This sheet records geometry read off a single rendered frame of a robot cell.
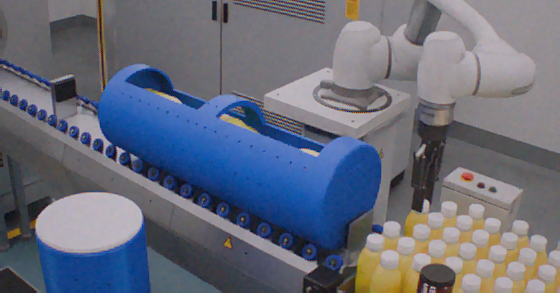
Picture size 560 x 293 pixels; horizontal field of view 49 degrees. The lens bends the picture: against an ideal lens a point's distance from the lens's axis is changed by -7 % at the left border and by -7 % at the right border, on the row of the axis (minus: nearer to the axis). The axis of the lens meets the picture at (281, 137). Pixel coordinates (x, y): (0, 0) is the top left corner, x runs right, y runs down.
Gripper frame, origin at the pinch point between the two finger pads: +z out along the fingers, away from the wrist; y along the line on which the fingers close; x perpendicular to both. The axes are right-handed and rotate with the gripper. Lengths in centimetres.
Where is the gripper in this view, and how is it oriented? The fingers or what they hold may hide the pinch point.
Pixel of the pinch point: (423, 195)
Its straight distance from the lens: 165.8
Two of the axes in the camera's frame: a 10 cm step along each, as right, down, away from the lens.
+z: -0.4, 9.1, 4.2
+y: -6.4, 3.0, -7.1
